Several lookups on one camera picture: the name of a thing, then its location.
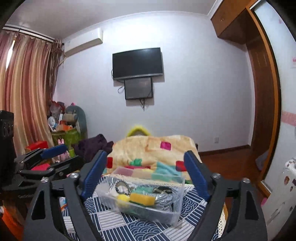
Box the yellow foam ball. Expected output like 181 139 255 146
116 194 130 206

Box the clear plastic storage box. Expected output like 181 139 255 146
95 167 185 225

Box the yellow green sponge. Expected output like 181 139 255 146
129 193 156 206

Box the pink rabbit toy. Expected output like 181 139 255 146
57 138 70 162

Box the dark purple clothing pile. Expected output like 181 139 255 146
72 134 114 163

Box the green storage bag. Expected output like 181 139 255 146
51 128 82 147

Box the colourful checked fleece blanket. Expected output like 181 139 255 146
105 135 202 183

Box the grey plush toy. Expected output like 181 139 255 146
62 105 88 139

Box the blue white patterned tablecloth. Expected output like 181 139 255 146
61 176 227 241

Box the yellow chair back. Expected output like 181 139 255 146
126 125 151 137

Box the white sticker-covered suitcase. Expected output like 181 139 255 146
262 158 295 240

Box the striped pink curtain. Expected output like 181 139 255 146
1 30 63 156

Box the brown wooden door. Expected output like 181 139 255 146
246 9 281 183

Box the white air conditioner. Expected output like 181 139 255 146
63 28 103 57

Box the wooden overhead cabinet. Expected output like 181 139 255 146
211 0 254 44

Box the white sliding wardrobe door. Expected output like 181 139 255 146
253 0 296 188

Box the black white beaded bracelet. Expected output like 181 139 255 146
114 180 132 196

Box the small dark wall monitor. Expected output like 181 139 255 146
125 77 154 100

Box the black wall television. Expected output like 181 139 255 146
112 48 164 80

